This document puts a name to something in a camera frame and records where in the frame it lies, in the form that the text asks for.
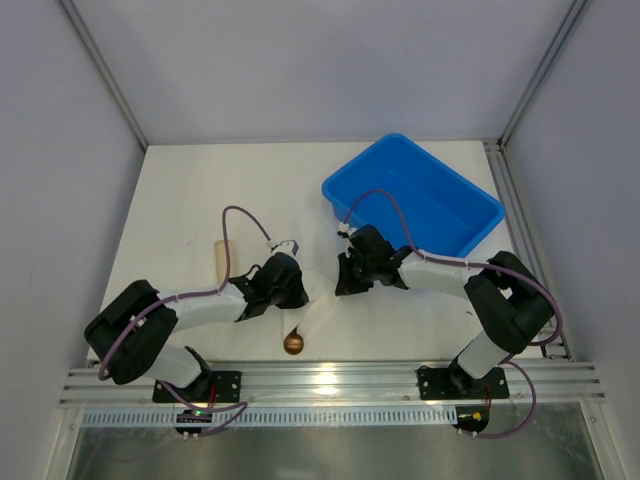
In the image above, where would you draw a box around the copper spoon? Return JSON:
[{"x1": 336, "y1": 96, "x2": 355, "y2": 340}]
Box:
[{"x1": 283, "y1": 327, "x2": 305, "y2": 356}]

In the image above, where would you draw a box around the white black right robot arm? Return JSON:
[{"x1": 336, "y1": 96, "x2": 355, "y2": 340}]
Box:
[{"x1": 335, "y1": 225, "x2": 559, "y2": 398}]

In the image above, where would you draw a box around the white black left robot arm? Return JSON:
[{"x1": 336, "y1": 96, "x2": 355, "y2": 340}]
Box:
[{"x1": 84, "y1": 252, "x2": 308, "y2": 389}]

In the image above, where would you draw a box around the beige utensil holder case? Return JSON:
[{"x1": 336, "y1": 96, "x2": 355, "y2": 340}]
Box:
[{"x1": 214, "y1": 240, "x2": 234, "y2": 284}]

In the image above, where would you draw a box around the blue plastic bin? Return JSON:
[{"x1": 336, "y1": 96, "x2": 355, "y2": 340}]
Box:
[{"x1": 321, "y1": 133, "x2": 504, "y2": 257}]

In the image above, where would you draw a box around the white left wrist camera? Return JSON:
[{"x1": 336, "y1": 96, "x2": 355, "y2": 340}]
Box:
[{"x1": 267, "y1": 239, "x2": 299, "y2": 257}]

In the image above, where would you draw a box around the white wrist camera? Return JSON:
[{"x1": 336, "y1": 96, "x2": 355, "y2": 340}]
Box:
[
  {"x1": 337, "y1": 222, "x2": 358, "y2": 239},
  {"x1": 267, "y1": 239, "x2": 299, "y2": 257}
]

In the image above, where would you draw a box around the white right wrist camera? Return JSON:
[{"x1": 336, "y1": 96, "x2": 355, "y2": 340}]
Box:
[{"x1": 337, "y1": 222, "x2": 358, "y2": 239}]

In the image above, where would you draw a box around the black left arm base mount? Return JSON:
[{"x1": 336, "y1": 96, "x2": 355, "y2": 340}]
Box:
[{"x1": 169, "y1": 370, "x2": 242, "y2": 404}]

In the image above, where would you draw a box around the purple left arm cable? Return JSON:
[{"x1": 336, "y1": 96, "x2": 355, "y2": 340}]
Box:
[{"x1": 97, "y1": 204, "x2": 274, "y2": 441}]

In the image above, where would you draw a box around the white slotted cable duct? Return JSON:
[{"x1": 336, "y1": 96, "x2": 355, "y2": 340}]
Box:
[{"x1": 81, "y1": 405, "x2": 458, "y2": 428}]

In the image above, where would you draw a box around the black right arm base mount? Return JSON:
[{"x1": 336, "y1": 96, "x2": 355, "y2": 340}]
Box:
[{"x1": 416, "y1": 366, "x2": 510, "y2": 400}]

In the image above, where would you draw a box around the aluminium front rail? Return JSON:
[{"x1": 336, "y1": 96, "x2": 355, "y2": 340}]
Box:
[{"x1": 59, "y1": 360, "x2": 606, "y2": 408}]

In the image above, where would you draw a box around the aluminium frame post right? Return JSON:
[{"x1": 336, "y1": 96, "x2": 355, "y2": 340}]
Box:
[{"x1": 497, "y1": 0, "x2": 593, "y2": 150}]

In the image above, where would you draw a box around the aluminium frame post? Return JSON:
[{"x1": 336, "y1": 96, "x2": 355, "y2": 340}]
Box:
[
  {"x1": 56, "y1": 0, "x2": 149, "y2": 152},
  {"x1": 497, "y1": 0, "x2": 593, "y2": 150}
]

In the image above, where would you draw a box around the aluminium frame post left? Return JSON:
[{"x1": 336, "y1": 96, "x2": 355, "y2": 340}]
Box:
[{"x1": 56, "y1": 0, "x2": 149, "y2": 152}]

